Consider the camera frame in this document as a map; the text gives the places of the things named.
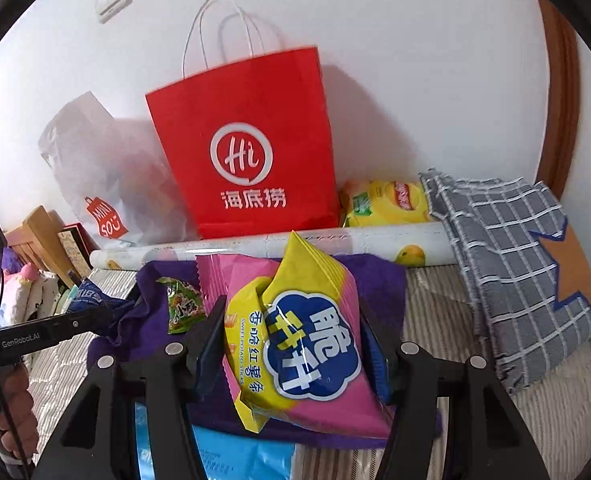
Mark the yellow pink chip bag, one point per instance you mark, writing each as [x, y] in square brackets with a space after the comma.
[315, 350]

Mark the grey striped mattress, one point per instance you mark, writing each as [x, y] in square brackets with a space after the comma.
[550, 410]

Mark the dark blue snack packet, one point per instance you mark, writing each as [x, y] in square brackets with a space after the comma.
[90, 300]

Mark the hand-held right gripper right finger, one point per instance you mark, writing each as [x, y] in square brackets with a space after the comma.
[375, 355]

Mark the person's left hand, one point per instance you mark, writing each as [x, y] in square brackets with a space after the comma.
[12, 405]

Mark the yellow tea packet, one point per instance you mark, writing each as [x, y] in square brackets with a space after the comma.
[390, 202]

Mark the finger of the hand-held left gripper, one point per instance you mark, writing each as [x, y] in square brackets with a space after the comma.
[85, 321]

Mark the brown wooden door frame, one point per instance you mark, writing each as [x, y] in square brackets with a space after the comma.
[558, 110]

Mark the wooden headboard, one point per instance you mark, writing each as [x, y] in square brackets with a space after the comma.
[37, 230]

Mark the pink plush toy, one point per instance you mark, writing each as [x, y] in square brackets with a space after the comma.
[25, 272]

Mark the red paper bag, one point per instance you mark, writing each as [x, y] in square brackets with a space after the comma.
[255, 125]

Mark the white printed quilt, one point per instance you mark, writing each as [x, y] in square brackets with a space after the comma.
[25, 302]

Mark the blue tissue pack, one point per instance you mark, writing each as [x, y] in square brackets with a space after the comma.
[235, 455]

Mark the grey checked cloth with star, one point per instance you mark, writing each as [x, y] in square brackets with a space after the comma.
[500, 260]

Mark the doodle cover notebook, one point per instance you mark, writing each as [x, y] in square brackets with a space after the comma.
[75, 255]

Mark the rolled lemon print sheet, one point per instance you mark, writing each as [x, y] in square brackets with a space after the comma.
[375, 240]

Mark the green snack packet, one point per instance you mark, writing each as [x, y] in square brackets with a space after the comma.
[180, 305]

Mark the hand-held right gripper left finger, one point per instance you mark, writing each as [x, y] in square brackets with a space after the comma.
[208, 360]

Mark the purple cloth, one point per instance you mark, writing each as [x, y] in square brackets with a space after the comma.
[380, 280]

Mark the white plastic shopping bag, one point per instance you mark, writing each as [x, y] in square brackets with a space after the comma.
[105, 170]

